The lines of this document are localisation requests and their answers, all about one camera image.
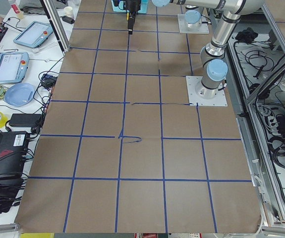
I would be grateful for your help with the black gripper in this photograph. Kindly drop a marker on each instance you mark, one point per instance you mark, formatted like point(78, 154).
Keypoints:
point(132, 5)

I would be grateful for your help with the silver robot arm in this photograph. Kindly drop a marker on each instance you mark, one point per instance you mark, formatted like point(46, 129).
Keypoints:
point(214, 68)
point(191, 16)

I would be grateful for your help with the turquoise plastic bin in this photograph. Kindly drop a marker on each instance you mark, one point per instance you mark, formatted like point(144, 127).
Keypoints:
point(118, 6)

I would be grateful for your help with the paper cup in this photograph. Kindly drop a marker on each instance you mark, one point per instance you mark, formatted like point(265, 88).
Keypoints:
point(68, 10)

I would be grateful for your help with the upper teach pendant tablet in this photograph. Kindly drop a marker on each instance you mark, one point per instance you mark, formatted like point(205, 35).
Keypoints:
point(34, 35)

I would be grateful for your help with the teach pendant tablet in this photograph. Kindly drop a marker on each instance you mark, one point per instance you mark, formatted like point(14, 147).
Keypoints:
point(13, 67)
point(34, 35)

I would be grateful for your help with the lower teach pendant tablet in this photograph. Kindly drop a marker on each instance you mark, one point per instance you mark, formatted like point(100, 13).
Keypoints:
point(13, 67)

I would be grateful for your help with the blue plastic plate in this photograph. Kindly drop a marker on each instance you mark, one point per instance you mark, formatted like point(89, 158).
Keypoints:
point(19, 94)

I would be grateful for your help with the black power adapter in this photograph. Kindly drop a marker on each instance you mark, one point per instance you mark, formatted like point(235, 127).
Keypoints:
point(24, 120)

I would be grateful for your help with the black laptop computer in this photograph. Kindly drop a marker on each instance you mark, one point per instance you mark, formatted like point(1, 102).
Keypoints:
point(13, 148)

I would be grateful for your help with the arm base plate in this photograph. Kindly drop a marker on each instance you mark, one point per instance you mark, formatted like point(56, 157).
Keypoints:
point(191, 28)
point(198, 95)

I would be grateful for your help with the aluminium frame post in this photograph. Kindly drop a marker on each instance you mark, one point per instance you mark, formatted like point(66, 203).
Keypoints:
point(56, 24)

